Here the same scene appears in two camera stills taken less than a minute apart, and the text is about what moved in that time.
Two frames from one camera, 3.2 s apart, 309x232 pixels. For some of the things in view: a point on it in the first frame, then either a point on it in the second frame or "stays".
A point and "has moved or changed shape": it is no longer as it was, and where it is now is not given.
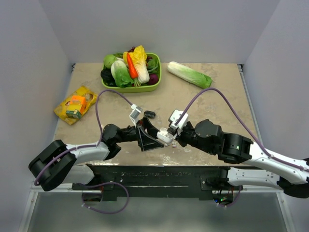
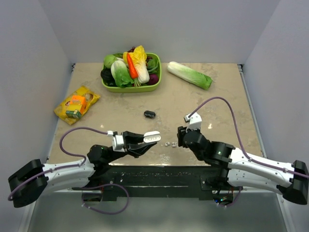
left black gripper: x=139 y=137 -> x=127 y=142
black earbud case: x=151 y=114 stays
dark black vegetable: x=107 y=77 stays
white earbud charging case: x=163 y=135 has moved or changed shape
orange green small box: x=76 y=107 stays
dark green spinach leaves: x=152 y=65 stays
